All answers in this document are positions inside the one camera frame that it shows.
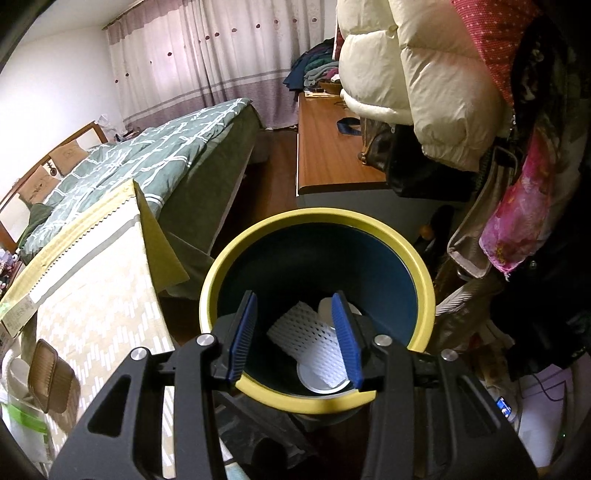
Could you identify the green checked duvet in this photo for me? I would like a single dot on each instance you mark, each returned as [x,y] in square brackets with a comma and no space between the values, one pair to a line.
[157,160]

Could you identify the clear jar green tape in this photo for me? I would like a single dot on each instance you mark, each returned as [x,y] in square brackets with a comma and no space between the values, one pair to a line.
[25,421]

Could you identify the left brown pillow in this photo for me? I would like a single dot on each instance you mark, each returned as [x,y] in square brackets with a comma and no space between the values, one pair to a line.
[38,186]

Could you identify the brown pillow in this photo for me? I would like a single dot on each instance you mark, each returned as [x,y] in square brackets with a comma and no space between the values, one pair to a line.
[66,157]
[38,186]

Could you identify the clothes pile on desk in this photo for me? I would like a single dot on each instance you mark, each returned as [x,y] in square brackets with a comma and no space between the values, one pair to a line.
[310,66]

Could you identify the cream puffer jacket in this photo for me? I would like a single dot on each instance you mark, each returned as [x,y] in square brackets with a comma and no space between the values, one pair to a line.
[414,63]

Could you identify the wooden desk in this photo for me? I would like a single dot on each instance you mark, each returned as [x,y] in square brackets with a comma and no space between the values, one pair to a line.
[329,173]

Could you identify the paper cup with strawberry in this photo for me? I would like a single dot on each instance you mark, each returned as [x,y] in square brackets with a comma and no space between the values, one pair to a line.
[335,315]

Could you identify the wooden bed with headboard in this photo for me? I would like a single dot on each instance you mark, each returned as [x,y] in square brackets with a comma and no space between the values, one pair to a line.
[194,214]

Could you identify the red dotted jacket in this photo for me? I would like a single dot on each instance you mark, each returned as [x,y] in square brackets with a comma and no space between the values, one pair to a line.
[497,28]

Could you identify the yellow rimmed blue trash bin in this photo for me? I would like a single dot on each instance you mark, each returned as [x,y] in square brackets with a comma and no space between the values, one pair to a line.
[295,262]

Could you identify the pink floral scarf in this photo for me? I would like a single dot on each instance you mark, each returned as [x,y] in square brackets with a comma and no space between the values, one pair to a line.
[529,208]

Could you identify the right brown pillow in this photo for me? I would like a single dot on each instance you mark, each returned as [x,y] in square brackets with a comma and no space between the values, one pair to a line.
[66,157]

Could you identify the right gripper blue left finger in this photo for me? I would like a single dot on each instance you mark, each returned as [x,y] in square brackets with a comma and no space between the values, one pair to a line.
[239,336]

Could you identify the patterned beige green tablecloth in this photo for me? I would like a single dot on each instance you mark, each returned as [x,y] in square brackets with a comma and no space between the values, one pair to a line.
[95,286]

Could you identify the brown plastic tray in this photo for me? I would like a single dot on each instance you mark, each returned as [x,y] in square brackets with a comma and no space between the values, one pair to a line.
[50,379]

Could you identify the pink striped curtain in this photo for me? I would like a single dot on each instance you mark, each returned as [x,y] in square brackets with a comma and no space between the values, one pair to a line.
[170,58]

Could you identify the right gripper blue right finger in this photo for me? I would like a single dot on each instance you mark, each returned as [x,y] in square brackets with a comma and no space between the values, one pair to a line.
[351,344]

